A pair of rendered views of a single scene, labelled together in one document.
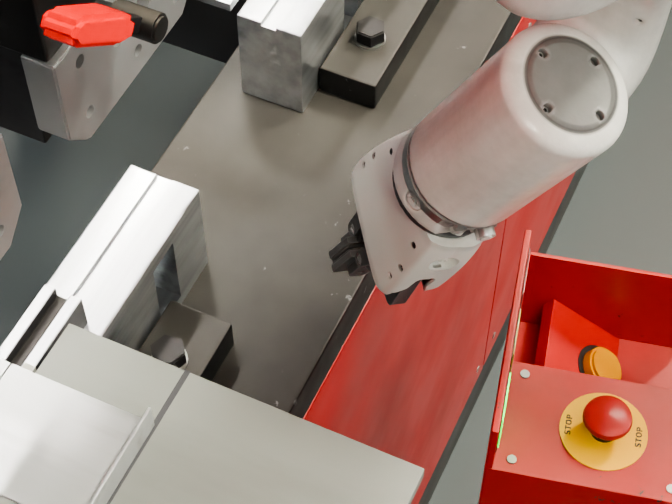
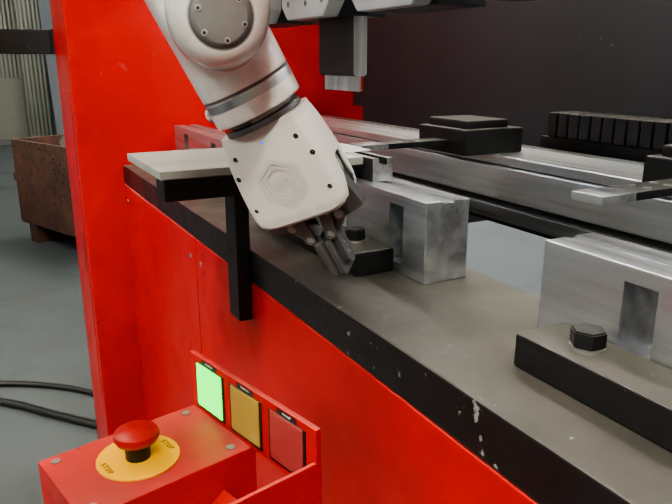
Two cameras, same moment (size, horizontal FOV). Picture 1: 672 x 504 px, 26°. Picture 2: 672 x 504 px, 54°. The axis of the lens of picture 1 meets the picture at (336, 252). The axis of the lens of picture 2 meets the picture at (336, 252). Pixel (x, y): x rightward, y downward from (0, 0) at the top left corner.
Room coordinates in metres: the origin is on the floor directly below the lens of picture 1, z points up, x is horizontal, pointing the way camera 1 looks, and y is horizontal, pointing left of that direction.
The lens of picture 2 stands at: (1.03, -0.53, 1.12)
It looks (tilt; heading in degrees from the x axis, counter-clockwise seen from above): 16 degrees down; 127
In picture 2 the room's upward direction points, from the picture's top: straight up
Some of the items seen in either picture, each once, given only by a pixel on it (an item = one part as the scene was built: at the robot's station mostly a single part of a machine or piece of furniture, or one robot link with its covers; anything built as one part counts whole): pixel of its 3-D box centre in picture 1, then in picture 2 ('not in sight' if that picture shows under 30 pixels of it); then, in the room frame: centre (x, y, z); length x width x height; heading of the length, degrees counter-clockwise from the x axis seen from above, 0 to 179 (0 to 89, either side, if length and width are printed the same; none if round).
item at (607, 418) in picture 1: (605, 424); (137, 445); (0.58, -0.22, 0.79); 0.04 x 0.04 x 0.04
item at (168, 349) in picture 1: (168, 354); (354, 234); (0.57, 0.12, 0.91); 0.03 x 0.03 x 0.02
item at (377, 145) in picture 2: not in sight; (430, 136); (0.53, 0.37, 1.01); 0.26 x 0.12 x 0.05; 65
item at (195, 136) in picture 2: not in sight; (219, 156); (-0.03, 0.47, 0.92); 0.50 x 0.06 x 0.10; 155
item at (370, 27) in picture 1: (370, 32); (587, 338); (0.90, -0.03, 0.91); 0.03 x 0.03 x 0.02
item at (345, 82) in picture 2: not in sight; (342, 54); (0.47, 0.24, 1.13); 0.10 x 0.02 x 0.10; 155
